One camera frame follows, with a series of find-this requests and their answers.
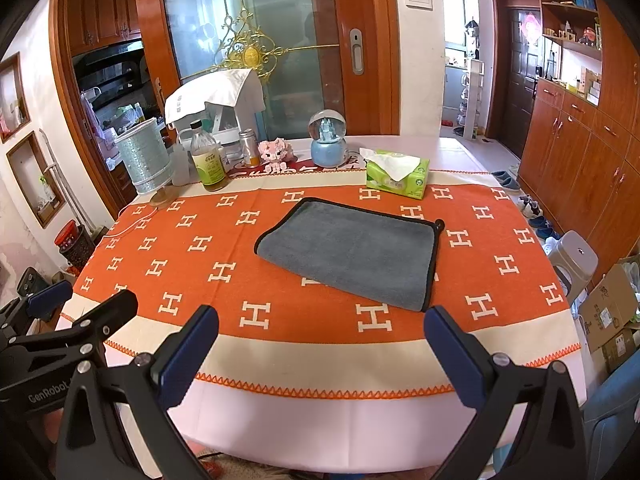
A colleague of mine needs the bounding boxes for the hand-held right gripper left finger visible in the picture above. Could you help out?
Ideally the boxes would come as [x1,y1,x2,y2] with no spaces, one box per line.
[55,304,221,480]

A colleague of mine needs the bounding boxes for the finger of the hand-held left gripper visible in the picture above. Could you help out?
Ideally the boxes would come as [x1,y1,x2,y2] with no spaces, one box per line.
[0,289,139,363]
[0,280,74,335]

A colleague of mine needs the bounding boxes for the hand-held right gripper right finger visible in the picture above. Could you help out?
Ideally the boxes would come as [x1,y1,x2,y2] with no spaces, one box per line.
[424,305,587,480]

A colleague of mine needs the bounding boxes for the grey towel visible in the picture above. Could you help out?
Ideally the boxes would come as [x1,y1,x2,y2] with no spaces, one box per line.
[254,197,446,314]

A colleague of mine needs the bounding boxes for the orange patterned tablecloth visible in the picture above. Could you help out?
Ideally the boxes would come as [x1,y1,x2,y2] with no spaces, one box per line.
[60,167,584,402]

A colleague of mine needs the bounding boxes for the grey plastic stool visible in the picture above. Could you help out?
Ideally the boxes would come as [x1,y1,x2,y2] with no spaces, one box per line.
[544,230,599,307]

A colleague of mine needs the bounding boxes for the silver lamp shade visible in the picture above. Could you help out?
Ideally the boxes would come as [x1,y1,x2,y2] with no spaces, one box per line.
[114,118,172,206]

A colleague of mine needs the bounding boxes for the large cardboard box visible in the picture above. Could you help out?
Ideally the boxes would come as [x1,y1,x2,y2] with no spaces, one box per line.
[579,255,640,353]

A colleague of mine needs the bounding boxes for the small cardboard box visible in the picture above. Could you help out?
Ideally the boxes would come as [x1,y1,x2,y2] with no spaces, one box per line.
[590,326,640,375]

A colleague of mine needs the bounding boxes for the white sneakers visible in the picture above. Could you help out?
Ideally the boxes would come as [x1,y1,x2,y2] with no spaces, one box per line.
[516,194,544,219]

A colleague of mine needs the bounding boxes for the clear plastic bottle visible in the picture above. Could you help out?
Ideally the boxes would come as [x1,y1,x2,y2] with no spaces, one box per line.
[170,132,197,186]

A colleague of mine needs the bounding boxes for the person's leg in jeans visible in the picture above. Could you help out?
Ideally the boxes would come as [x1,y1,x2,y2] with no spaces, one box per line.
[582,367,640,480]

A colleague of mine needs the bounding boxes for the glass bottle with yellow liquid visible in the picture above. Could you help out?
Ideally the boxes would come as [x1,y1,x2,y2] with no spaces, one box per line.
[189,119,229,192]

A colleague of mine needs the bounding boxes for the blue slippers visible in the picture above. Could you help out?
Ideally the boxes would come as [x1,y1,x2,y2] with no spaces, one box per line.
[491,169,521,191]

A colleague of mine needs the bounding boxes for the green tissue pack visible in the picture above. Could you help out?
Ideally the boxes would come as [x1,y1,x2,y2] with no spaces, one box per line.
[358,148,431,200]

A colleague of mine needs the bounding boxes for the drink can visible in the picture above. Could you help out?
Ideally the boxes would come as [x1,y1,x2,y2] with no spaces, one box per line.
[238,130,261,169]

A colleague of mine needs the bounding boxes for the red printed cloth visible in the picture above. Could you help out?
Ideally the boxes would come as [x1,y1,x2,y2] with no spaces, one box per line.
[227,152,369,177]

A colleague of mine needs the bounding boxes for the pink toy pig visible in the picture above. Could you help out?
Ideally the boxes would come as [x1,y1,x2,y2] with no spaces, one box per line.
[257,139,294,171]

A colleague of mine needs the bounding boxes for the blue snow globe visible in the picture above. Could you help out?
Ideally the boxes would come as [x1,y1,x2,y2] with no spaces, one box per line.
[307,111,349,169]

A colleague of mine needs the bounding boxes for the white appliance with cloth cover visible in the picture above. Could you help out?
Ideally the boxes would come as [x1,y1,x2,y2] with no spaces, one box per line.
[164,68,267,162]

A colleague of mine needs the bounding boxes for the white shoe rack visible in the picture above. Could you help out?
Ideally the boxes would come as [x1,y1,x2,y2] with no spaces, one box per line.
[458,58,485,140]

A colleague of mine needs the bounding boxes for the wooden kitchen cabinets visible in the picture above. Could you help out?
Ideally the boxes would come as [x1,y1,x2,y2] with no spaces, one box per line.
[64,0,144,57]

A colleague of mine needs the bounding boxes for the dark entrance door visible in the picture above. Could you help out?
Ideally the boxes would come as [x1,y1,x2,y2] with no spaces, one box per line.
[499,5,544,159]

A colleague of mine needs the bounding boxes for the sliding glass door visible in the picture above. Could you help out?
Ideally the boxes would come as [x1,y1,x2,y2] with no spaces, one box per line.
[133,0,402,137]

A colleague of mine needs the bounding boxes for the white cable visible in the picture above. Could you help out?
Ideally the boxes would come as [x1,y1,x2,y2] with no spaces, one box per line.
[102,204,157,239]

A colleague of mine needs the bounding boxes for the large wooden wall niche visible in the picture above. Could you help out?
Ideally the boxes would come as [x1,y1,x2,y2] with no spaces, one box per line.
[5,130,67,229]

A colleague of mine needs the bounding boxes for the small wooden wall niche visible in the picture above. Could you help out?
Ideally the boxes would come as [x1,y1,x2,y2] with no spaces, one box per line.
[0,52,32,144]

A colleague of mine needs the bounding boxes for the wooden wall cabinet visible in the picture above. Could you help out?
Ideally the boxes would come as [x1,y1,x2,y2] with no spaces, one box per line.
[516,0,640,283]

